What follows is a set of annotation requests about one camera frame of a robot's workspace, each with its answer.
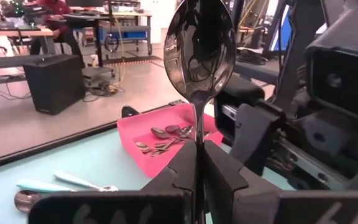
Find floor cable bundle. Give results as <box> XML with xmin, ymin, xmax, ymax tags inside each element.
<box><xmin>82</xmin><ymin>80</ymin><xmax>127</xmax><ymax>103</ymax></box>

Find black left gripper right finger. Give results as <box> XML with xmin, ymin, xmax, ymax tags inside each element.
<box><xmin>203</xmin><ymin>140</ymin><xmax>358</xmax><ymax>224</ymax></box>

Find black table frame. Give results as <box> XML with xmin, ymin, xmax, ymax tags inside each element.
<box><xmin>0</xmin><ymin>99</ymin><xmax>186</xmax><ymax>174</ymax></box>

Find black frame clamp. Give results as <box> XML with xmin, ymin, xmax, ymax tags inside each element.
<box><xmin>121</xmin><ymin>105</ymin><xmax>142</xmax><ymax>118</ymax></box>

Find black orange-edged floor mat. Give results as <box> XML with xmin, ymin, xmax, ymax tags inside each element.
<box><xmin>103</xmin><ymin>55</ymin><xmax>164</xmax><ymax>67</ymax></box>

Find blue storage bins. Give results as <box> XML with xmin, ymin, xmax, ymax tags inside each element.
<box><xmin>99</xmin><ymin>29</ymin><xmax>151</xmax><ymax>40</ymax></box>

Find metal workbench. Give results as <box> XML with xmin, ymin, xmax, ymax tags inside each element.
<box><xmin>63</xmin><ymin>9</ymin><xmax>154</xmax><ymax>68</ymax></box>

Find black cable coil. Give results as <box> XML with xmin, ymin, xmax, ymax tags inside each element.
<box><xmin>237</xmin><ymin>49</ymin><xmax>269</xmax><ymax>66</ymax></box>

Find black box on floor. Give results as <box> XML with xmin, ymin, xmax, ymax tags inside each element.
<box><xmin>22</xmin><ymin>54</ymin><xmax>86</xmax><ymax>115</ymax></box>

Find wood-topped desk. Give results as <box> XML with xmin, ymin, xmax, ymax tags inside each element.
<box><xmin>0</xmin><ymin>21</ymin><xmax>55</xmax><ymax>57</ymax></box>

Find gray low cart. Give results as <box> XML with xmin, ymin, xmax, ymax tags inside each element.
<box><xmin>81</xmin><ymin>66</ymin><xmax>117</xmax><ymax>78</ymax></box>

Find person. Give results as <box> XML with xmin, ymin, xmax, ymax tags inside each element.
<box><xmin>29</xmin><ymin>0</ymin><xmax>86</xmax><ymax>68</ymax></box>

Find blue-screen monitor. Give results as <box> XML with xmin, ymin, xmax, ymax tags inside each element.
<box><xmin>268</xmin><ymin>4</ymin><xmax>293</xmax><ymax>52</ymax></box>

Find light blue-handled spoon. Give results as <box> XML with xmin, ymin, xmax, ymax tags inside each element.
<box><xmin>53</xmin><ymin>170</ymin><xmax>119</xmax><ymax>192</ymax></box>

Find pink plastic bin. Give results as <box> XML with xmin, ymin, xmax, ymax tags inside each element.
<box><xmin>116</xmin><ymin>102</ymin><xmax>225</xmax><ymax>179</ymax></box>

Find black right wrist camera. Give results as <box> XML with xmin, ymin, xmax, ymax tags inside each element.
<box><xmin>305</xmin><ymin>9</ymin><xmax>358</xmax><ymax>124</ymax></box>

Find teal-handled spoon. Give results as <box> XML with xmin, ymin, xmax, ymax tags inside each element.
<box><xmin>16</xmin><ymin>179</ymin><xmax>75</xmax><ymax>193</ymax></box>

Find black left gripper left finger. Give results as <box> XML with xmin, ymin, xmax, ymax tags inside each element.
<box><xmin>28</xmin><ymin>139</ymin><xmax>198</xmax><ymax>224</ymax></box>

